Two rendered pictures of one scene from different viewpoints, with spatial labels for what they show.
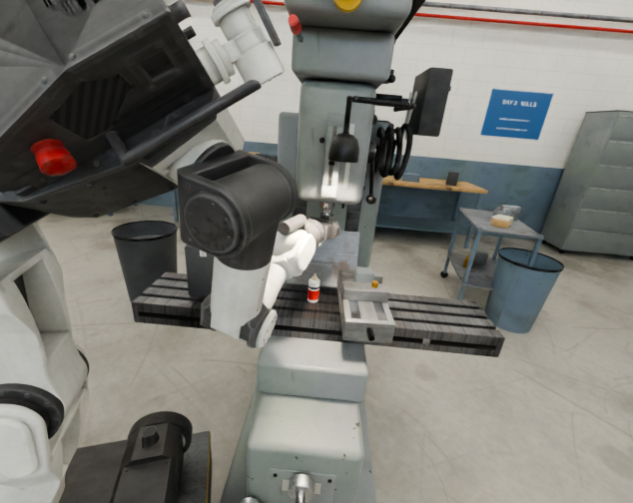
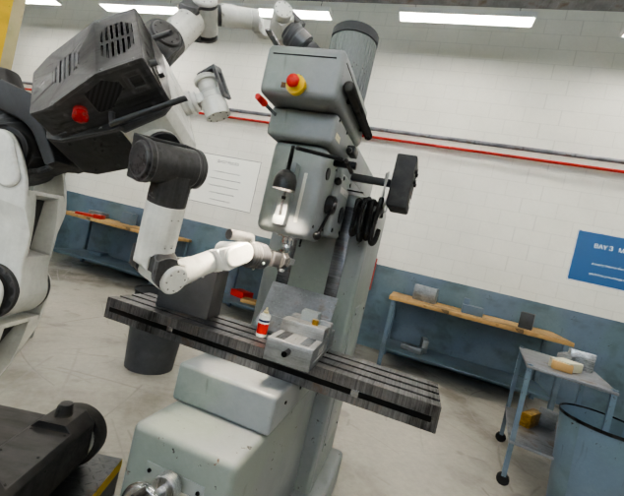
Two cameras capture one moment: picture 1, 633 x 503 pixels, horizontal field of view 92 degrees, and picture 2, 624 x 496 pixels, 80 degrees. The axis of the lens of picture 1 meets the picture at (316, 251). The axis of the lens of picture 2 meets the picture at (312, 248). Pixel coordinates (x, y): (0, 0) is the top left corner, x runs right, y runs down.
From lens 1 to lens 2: 60 cm
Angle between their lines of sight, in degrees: 26
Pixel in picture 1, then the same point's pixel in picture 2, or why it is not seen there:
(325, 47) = (290, 119)
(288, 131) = not seen: hidden behind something
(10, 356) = (10, 243)
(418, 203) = (486, 347)
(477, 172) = (567, 322)
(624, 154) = not seen: outside the picture
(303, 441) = (186, 437)
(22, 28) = (90, 61)
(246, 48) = (207, 96)
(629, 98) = not seen: outside the picture
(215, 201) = (142, 143)
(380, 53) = (327, 125)
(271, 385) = (185, 392)
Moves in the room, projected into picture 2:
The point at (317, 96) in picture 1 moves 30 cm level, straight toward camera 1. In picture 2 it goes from (283, 152) to (249, 119)
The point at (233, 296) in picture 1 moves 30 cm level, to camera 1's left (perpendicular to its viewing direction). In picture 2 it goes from (148, 226) to (51, 202)
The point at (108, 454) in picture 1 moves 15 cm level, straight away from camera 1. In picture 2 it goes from (25, 417) to (34, 395)
